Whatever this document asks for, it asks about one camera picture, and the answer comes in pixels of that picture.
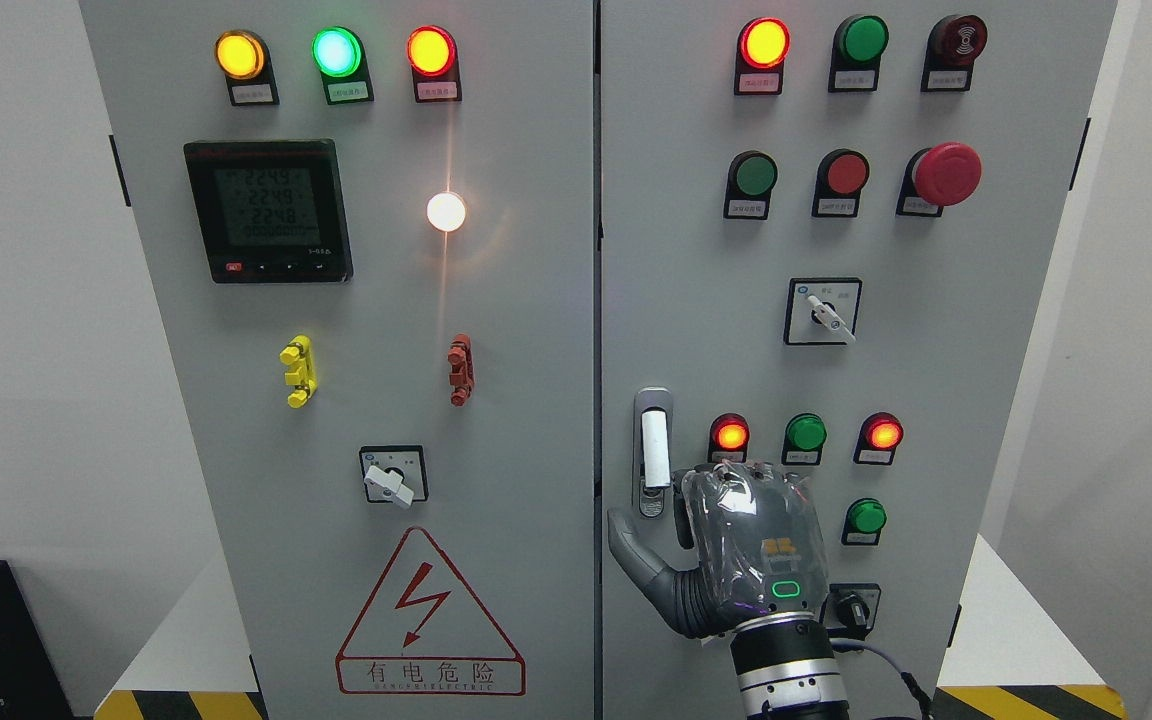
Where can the green indicator lower middle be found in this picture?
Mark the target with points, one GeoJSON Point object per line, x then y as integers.
{"type": "Point", "coordinates": [805, 436]}

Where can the red lit indicator lower right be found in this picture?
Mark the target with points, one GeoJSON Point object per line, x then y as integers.
{"type": "Point", "coordinates": [878, 438]}

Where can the green lit indicator light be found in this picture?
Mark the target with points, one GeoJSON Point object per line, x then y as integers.
{"type": "Point", "coordinates": [341, 60]}

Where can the black knob selector switch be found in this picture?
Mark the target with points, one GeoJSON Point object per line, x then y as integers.
{"type": "Point", "coordinates": [850, 610]}

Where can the left door rotary selector switch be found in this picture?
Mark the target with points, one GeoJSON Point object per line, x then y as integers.
{"type": "Point", "coordinates": [394, 474]}

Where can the grey right cabinet door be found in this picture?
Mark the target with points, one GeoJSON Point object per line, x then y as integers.
{"type": "Point", "coordinates": [696, 303]}

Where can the red lit indicator top right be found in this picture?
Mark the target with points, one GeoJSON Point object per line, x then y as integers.
{"type": "Point", "coordinates": [761, 53]}

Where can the silver swing door handle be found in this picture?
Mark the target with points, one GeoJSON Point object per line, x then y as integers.
{"type": "Point", "coordinates": [653, 408]}

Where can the yellow indicator light top left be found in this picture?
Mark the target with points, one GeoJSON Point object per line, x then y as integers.
{"type": "Point", "coordinates": [245, 61]}

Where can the grey robotic humanoid hand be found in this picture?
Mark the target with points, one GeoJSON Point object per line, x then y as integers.
{"type": "Point", "coordinates": [759, 543]}

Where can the grey left cabinet door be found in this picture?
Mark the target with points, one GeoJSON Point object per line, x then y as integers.
{"type": "Point", "coordinates": [510, 474]}

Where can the red lit indicator lower left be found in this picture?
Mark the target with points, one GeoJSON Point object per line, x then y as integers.
{"type": "Point", "coordinates": [729, 437]}

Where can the green indicator light top right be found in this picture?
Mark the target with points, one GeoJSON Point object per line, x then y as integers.
{"type": "Point", "coordinates": [856, 54]}

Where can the black silver robot forearm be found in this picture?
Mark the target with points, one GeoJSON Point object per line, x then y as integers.
{"type": "Point", "coordinates": [786, 669]}

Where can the green push button upper row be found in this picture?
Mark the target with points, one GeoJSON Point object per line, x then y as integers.
{"type": "Point", "coordinates": [750, 181]}

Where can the white lit indicator lamp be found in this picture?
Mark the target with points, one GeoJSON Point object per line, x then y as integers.
{"type": "Point", "coordinates": [446, 211]}

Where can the red-orange indicator light left door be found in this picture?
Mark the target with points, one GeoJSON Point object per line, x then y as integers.
{"type": "Point", "coordinates": [435, 65]}

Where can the right door upper rotary switch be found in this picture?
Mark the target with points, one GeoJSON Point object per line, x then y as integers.
{"type": "Point", "coordinates": [822, 311]}

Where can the red push button upper row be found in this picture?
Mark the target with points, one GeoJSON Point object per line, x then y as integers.
{"type": "Point", "coordinates": [841, 176]}

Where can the black digital power meter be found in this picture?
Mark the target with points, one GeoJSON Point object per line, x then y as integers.
{"type": "Point", "coordinates": [270, 211]}

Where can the red mushroom emergency stop button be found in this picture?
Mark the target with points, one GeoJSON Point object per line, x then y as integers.
{"type": "Point", "coordinates": [941, 176]}

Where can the dark red buzzer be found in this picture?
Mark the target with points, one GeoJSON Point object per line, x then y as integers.
{"type": "Point", "coordinates": [953, 46]}

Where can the grey cabinet door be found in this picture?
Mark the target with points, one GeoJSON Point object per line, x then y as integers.
{"type": "Point", "coordinates": [696, 303]}
{"type": "Point", "coordinates": [510, 474]}

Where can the red triangle electric warning sticker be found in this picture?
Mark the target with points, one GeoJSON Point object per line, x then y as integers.
{"type": "Point", "coordinates": [423, 630]}

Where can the green push button lower right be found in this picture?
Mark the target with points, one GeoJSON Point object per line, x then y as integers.
{"type": "Point", "coordinates": [863, 523]}

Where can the red lit indicator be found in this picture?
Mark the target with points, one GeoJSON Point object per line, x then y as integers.
{"type": "Point", "coordinates": [878, 438]}
{"type": "Point", "coordinates": [729, 437]}
{"type": "Point", "coordinates": [761, 53]}

